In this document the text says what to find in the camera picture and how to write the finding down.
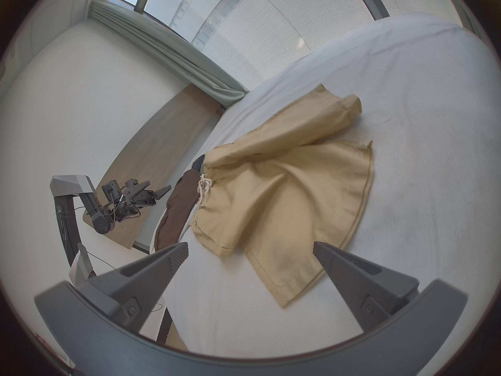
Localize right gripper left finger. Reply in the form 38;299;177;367
80;242;189;334

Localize window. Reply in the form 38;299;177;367
108;0;476;93

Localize tan shorts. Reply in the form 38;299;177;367
190;84;374;308

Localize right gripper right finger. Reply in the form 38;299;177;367
313;241;420;334

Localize bed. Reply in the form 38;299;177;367
82;11;494;357

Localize brown garment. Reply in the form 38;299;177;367
154;169;201;251

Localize grey-green curtain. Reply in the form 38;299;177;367
90;0;249;107

